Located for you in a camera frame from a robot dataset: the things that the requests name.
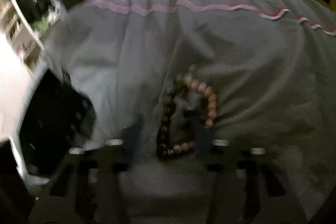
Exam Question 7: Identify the green garment on shelf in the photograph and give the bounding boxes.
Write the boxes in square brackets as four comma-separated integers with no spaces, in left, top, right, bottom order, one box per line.
[31,17,50,34]

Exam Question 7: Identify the black jewelry box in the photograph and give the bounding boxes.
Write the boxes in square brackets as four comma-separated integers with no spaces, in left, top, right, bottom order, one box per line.
[19,69,96,178]

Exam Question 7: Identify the white shelf unit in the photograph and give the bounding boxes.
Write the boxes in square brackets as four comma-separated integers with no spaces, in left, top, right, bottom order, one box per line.
[1,0,60,72]

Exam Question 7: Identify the pink and dark bead bracelet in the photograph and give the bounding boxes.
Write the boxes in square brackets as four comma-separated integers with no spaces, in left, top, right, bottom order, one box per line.
[155,73,219,162]

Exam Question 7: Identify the grey duvet cover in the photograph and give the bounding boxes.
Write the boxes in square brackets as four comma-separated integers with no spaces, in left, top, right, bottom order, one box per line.
[16,0,335,223]

